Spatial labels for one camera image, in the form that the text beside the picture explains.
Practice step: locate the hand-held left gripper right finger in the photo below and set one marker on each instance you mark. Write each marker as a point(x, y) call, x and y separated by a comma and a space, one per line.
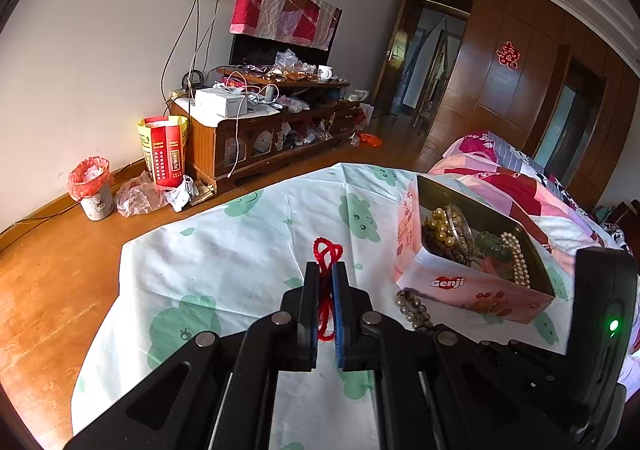
point(340, 315)

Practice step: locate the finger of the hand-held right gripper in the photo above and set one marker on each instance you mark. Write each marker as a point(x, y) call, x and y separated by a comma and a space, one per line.
point(530, 367)

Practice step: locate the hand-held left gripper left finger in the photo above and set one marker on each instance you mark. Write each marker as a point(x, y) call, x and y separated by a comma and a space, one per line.
point(310, 310)

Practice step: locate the pink metal tin box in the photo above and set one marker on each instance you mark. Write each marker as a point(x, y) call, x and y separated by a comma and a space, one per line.
point(450, 290)

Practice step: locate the green jade bangle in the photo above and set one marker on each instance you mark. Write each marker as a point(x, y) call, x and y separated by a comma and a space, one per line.
point(492, 245)

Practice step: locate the silver bangle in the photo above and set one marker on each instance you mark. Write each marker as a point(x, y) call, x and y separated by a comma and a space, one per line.
point(465, 225)

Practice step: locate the wooden bed headboard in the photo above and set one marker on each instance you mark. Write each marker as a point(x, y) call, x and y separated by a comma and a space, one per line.
point(627, 215)

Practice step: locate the white green printed tablecloth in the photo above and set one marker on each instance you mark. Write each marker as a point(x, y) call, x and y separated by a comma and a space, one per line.
point(225, 255)

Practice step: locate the pink patchwork quilt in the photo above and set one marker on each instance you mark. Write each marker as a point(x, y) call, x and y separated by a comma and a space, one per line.
point(515, 185)

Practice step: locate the wooden television cabinet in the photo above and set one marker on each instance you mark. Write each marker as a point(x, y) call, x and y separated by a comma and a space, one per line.
point(205, 149)

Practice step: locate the crumpled clear plastic bag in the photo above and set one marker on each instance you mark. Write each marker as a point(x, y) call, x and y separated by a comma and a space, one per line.
point(145, 195)

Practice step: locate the red yellow paper bag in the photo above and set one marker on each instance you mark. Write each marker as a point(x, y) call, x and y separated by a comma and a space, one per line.
point(165, 154)

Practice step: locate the brown wooden wardrobe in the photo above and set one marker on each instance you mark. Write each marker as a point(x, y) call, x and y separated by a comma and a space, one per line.
point(505, 94)

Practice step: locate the white cardboard box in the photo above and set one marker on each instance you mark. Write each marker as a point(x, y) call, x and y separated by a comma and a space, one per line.
point(220, 102)

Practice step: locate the white cup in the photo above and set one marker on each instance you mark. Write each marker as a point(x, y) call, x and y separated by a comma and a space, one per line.
point(325, 73)

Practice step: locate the trash bin with red bag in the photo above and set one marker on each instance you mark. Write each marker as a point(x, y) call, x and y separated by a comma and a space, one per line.
point(95, 200)

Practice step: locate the red paper cut decoration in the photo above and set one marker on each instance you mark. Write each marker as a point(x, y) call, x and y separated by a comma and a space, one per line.
point(508, 54)

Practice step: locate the black television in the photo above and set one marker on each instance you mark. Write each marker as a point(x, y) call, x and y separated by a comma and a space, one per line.
point(250, 52)

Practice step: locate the red patchwork cover cloth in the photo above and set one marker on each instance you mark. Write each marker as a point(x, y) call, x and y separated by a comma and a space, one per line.
point(280, 9)

